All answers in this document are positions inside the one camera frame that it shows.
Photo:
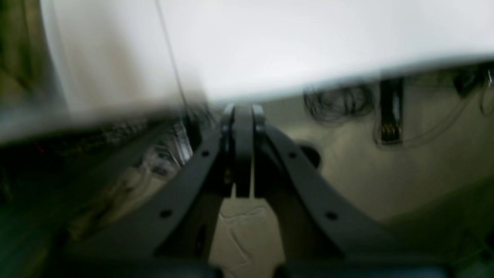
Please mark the black round lamp base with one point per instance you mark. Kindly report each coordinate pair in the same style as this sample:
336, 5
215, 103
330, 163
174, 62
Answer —
312, 154

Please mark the camouflage t-shirt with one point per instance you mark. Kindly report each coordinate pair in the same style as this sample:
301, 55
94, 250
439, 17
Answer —
23, 56

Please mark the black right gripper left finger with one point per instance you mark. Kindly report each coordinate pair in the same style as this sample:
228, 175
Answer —
170, 235

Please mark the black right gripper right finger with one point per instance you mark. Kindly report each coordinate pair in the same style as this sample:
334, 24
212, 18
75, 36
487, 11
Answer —
323, 234

